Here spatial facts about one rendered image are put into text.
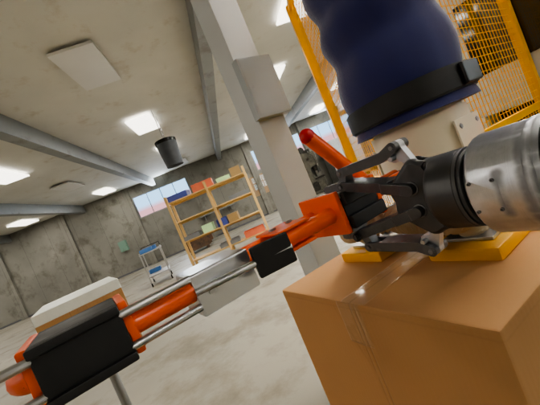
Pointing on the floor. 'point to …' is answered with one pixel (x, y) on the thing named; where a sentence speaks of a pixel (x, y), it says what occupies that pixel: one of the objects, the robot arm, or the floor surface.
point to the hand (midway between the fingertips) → (335, 212)
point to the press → (313, 170)
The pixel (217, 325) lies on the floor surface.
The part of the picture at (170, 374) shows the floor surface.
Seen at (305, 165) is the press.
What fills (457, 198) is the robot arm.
